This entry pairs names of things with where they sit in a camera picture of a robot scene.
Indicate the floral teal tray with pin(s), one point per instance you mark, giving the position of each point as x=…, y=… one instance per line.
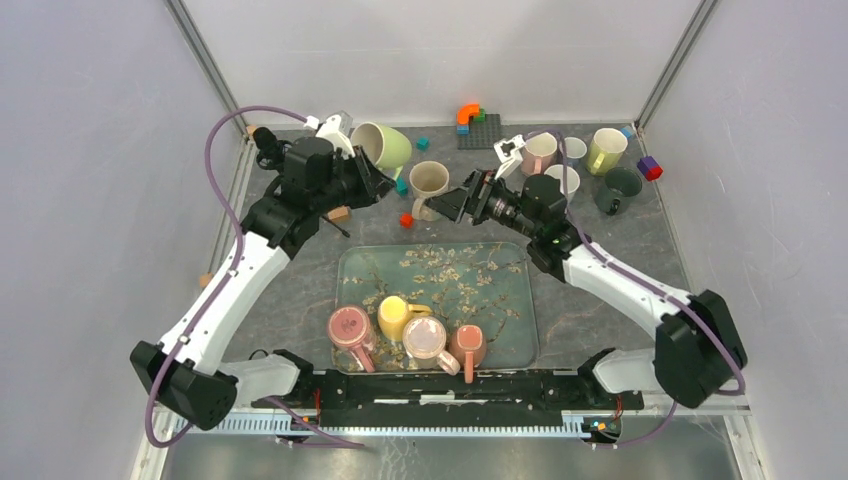
x=484, y=284

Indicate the blue-grey square mug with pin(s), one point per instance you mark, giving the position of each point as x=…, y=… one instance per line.
x=575, y=150

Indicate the light pink hexagonal mug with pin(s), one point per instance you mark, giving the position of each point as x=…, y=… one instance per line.
x=538, y=153

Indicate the purple and red block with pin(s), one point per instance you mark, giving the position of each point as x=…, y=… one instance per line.
x=649, y=168

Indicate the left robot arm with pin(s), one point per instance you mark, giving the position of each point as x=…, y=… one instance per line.
x=184, y=370

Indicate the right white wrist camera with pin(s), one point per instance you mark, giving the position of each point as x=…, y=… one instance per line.
x=509, y=154

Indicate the dark teal mug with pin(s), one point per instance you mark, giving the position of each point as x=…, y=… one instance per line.
x=619, y=187

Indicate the tan rectangular block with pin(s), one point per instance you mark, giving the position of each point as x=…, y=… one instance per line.
x=340, y=214

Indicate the yellow-green hexagonal mug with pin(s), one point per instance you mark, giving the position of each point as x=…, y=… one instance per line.
x=605, y=150

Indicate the cream and green mug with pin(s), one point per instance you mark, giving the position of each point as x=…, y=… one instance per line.
x=427, y=179

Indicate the light blue mug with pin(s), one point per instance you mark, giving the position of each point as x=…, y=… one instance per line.
x=568, y=179

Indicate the yellow mug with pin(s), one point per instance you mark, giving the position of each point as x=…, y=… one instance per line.
x=394, y=313

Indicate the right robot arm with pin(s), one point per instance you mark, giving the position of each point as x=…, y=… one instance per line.
x=696, y=352

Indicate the red-pink mug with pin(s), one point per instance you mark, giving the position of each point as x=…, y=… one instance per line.
x=350, y=329

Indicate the orange curved block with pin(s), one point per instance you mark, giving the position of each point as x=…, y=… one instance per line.
x=467, y=113

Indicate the pale pink mug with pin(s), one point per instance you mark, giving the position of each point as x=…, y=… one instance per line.
x=425, y=341

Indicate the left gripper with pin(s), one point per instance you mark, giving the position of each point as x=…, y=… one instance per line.
x=373, y=183

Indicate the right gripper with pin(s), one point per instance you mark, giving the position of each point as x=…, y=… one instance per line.
x=453, y=204

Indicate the coral mug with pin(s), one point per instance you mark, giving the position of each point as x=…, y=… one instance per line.
x=469, y=346

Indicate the black microphone tripod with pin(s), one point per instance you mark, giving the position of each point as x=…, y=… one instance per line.
x=268, y=149

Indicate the teal rectangular block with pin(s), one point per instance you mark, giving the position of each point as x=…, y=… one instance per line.
x=401, y=187

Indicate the light green mug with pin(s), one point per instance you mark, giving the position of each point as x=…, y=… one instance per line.
x=388, y=149

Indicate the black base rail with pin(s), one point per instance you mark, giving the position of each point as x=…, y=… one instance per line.
x=523, y=398

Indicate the red cube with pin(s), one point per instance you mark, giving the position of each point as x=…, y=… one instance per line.
x=406, y=220

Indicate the grey lego baseplate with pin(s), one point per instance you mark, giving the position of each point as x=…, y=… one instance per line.
x=480, y=135

